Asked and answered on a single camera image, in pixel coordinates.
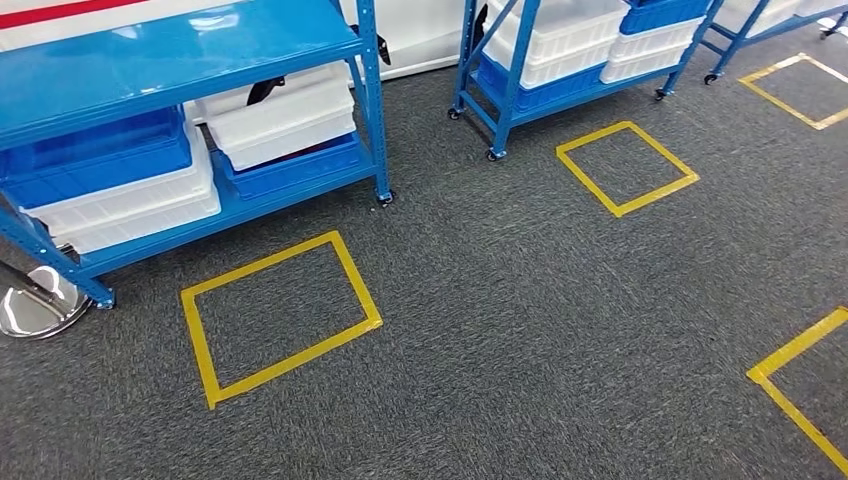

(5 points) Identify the blue metal shelf rack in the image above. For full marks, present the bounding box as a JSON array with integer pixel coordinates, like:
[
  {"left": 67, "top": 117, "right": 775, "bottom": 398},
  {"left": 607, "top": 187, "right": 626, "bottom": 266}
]
[
  {"left": 0, "top": 0, "right": 397, "bottom": 311},
  {"left": 448, "top": 0, "right": 727, "bottom": 162},
  {"left": 702, "top": 0, "right": 848, "bottom": 86}
]

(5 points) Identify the blue plastic bin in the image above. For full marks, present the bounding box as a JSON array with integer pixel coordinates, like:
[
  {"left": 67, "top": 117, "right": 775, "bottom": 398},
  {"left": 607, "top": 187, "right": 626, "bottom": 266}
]
[
  {"left": 619, "top": 0, "right": 713, "bottom": 36},
  {"left": 476, "top": 52, "right": 607, "bottom": 114},
  {"left": 0, "top": 105, "right": 193, "bottom": 210},
  {"left": 218, "top": 132, "right": 364, "bottom": 201}
]

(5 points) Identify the yellow floor tape square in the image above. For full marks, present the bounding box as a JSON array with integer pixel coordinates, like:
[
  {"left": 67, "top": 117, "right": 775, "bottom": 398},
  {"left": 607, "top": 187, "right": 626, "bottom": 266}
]
[
  {"left": 556, "top": 120, "right": 701, "bottom": 219},
  {"left": 180, "top": 230, "right": 384, "bottom": 411}
]

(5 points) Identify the white car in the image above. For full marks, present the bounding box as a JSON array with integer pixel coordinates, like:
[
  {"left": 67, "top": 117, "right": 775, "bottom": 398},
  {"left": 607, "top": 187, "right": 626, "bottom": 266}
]
[{"left": 0, "top": 0, "right": 492, "bottom": 82}]

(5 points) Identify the black ridged block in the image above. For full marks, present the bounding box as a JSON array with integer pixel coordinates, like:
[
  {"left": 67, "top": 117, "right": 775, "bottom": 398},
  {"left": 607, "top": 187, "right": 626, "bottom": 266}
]
[{"left": 246, "top": 25, "right": 392, "bottom": 107}]

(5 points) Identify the chrome stanchion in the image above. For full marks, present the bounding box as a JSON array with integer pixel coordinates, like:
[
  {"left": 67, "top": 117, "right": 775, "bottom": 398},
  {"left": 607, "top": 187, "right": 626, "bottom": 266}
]
[{"left": 0, "top": 254, "right": 94, "bottom": 340}]

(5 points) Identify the long red barrier belt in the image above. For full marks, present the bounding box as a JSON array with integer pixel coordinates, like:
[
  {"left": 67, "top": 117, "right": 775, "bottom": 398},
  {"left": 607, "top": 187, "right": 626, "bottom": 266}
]
[{"left": 0, "top": 0, "right": 150, "bottom": 31}]

